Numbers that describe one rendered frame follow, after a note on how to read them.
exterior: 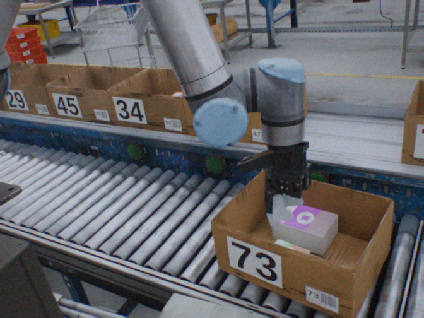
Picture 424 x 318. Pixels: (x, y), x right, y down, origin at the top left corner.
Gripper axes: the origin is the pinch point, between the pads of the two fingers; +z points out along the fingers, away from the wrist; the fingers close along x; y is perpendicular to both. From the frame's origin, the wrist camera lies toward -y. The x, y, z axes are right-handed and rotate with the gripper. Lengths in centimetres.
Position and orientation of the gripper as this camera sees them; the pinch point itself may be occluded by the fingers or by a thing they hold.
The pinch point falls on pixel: (276, 218)
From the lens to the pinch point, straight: 101.5
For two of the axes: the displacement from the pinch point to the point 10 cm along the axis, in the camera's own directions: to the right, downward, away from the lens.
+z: 0.9, 9.1, 4.1
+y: 8.6, 1.4, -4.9
